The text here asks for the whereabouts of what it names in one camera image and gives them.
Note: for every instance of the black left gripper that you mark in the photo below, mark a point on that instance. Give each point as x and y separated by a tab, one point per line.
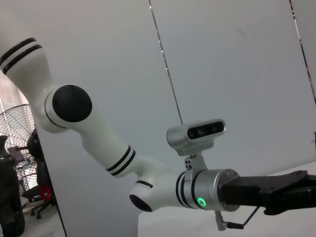
271	192

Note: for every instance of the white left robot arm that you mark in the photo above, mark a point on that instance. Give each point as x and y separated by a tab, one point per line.
98	138

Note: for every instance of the white backdrop board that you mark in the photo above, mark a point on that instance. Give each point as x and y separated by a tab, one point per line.
111	61
234	61

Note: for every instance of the small red object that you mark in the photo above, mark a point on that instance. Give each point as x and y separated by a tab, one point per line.
45	192

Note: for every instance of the black office chair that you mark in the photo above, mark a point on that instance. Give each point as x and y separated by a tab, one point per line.
34	192

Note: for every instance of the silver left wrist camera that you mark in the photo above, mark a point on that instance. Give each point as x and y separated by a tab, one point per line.
177	138

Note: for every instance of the metal cage pedestal fan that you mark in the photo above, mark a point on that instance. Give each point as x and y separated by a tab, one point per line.
14	123

